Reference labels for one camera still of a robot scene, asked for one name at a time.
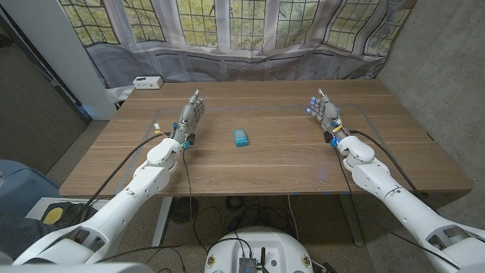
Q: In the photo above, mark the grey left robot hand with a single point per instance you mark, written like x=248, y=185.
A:
x=189, y=113

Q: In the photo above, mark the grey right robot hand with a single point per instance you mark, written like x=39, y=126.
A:
x=329, y=112

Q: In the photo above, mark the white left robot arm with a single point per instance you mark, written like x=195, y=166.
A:
x=125, y=201

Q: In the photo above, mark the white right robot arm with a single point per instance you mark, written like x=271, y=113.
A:
x=401, y=201

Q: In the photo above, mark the white left shoulder cover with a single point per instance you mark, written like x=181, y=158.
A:
x=76, y=268

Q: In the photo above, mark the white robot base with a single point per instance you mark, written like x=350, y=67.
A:
x=273, y=246

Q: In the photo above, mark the teal toy phone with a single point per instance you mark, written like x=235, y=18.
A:
x=240, y=138

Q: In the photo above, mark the white power socket box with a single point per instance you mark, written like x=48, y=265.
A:
x=148, y=82

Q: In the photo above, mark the printed window backdrop cloth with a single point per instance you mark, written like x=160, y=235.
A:
x=242, y=57

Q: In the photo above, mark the black round floor disc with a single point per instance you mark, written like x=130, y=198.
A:
x=183, y=210

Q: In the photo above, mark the white table leg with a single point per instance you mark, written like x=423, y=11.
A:
x=162, y=221

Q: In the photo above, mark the grey table leg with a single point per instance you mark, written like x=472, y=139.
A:
x=351, y=221

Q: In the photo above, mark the white partition panel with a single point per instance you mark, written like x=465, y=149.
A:
x=64, y=57

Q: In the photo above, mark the black antenna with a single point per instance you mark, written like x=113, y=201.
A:
x=263, y=256

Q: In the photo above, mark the grey electronics box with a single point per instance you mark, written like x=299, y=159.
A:
x=247, y=265

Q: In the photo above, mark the black pedal with yellow pads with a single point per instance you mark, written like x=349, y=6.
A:
x=53, y=215

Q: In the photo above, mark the white floor board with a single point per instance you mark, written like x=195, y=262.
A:
x=38, y=206

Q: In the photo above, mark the blue upholstered chair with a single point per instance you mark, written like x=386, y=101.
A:
x=22, y=186

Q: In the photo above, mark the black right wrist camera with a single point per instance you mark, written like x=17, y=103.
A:
x=328, y=137

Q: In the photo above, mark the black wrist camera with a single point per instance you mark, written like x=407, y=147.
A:
x=328, y=137
x=191, y=139

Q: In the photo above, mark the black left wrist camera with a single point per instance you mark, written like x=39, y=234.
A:
x=191, y=139

